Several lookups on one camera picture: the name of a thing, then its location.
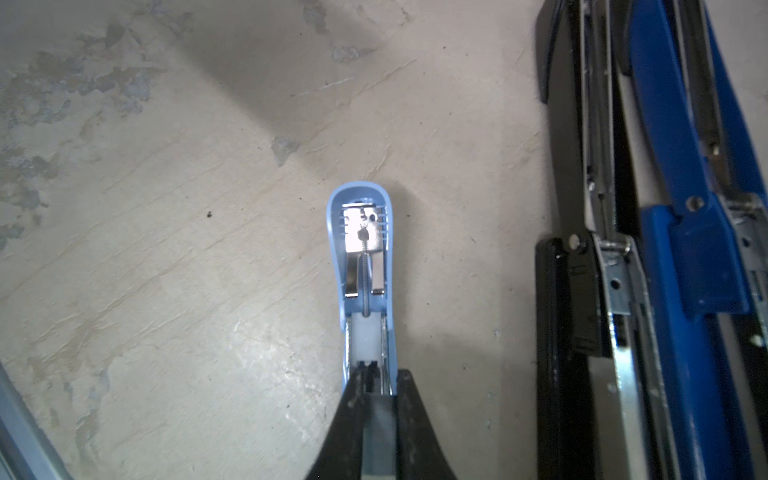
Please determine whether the black stapler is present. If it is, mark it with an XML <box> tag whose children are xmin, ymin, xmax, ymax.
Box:
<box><xmin>535</xmin><ymin>1</ymin><xmax>681</xmax><ymax>479</ymax></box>

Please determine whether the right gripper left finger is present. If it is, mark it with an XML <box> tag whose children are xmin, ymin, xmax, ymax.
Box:
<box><xmin>306</xmin><ymin>367</ymin><xmax>368</xmax><ymax>480</ymax></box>

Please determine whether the staple strip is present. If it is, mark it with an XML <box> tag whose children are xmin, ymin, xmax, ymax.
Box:
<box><xmin>361</xmin><ymin>395</ymin><xmax>397</xmax><ymax>479</ymax></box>

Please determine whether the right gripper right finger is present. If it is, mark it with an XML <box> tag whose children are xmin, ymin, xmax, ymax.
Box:
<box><xmin>396</xmin><ymin>369</ymin><xmax>457</xmax><ymax>480</ymax></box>

